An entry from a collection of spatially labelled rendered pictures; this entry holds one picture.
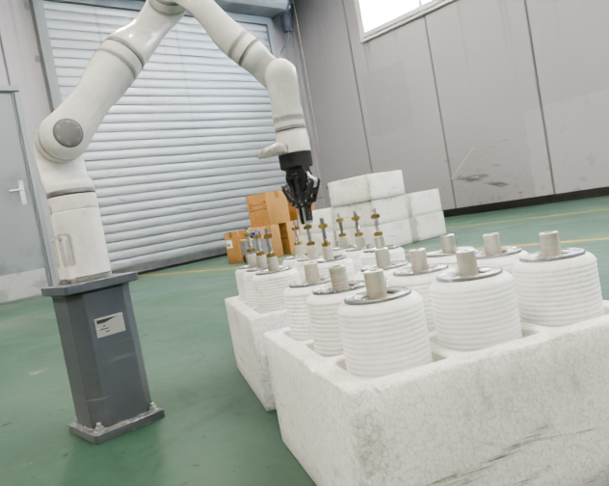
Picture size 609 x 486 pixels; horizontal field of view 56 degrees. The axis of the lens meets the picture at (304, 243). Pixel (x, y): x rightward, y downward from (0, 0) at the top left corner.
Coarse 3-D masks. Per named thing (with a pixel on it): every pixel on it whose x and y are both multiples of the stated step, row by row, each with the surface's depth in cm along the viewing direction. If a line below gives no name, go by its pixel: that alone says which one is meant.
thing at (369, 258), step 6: (390, 252) 117; (396, 252) 117; (402, 252) 118; (360, 258) 120; (366, 258) 118; (372, 258) 117; (390, 258) 117; (396, 258) 117; (402, 258) 118; (366, 264) 119
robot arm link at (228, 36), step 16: (160, 0) 123; (176, 0) 122; (192, 0) 122; (208, 0) 124; (208, 16) 123; (224, 16) 124; (208, 32) 124; (224, 32) 124; (240, 32) 124; (224, 48) 125; (240, 48) 124
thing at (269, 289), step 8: (280, 272) 112; (288, 272) 112; (296, 272) 114; (256, 280) 112; (264, 280) 111; (272, 280) 111; (280, 280) 111; (288, 280) 112; (296, 280) 113; (256, 288) 113; (264, 288) 111; (272, 288) 111; (280, 288) 111; (256, 296) 113; (264, 296) 111; (272, 296) 111; (280, 296) 111; (256, 304) 114; (264, 304) 112; (272, 304) 111; (280, 304) 111; (264, 312) 112
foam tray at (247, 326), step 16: (240, 304) 128; (240, 320) 120; (256, 320) 107; (272, 320) 107; (240, 336) 125; (256, 336) 107; (240, 352) 131; (256, 352) 107; (240, 368) 137; (256, 368) 109; (256, 384) 114; (272, 400) 107
